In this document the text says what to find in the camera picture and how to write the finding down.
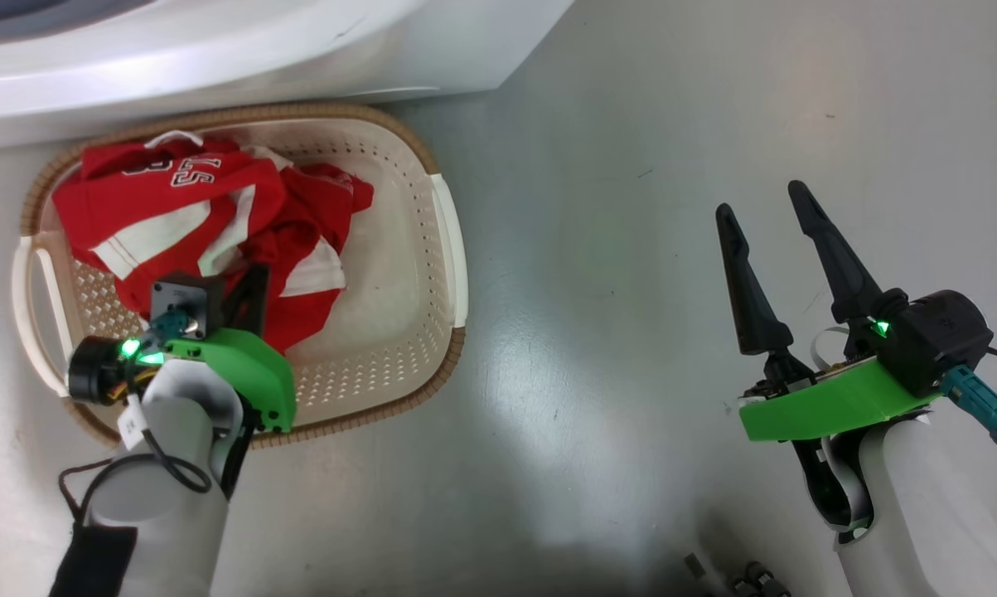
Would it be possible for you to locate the teal connector right cable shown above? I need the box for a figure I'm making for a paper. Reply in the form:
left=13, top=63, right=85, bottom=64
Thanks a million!
left=939, top=348, right=997, bottom=455

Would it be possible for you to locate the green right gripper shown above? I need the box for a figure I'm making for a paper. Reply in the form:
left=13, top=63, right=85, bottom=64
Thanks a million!
left=715, top=180, right=945, bottom=443

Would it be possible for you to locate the red and white jersey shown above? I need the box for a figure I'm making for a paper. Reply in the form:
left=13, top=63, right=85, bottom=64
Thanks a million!
left=52, top=131, right=375, bottom=353

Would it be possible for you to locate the thin black left cable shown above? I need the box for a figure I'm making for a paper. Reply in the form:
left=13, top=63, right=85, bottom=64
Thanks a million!
left=57, top=398, right=213, bottom=531

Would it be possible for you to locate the white front-load washing machine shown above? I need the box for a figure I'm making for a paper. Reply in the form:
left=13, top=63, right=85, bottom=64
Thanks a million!
left=0, top=0, right=578, bottom=152

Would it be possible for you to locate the cream perforated laundry basket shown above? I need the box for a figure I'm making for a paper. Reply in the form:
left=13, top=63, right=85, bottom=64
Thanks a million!
left=12, top=102, right=468, bottom=449

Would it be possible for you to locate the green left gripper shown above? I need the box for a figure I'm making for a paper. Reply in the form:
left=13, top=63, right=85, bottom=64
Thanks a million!
left=67, top=264, right=298, bottom=434

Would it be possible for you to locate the black arm strap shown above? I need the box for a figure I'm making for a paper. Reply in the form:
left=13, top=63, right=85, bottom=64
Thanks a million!
left=51, top=522, right=138, bottom=597

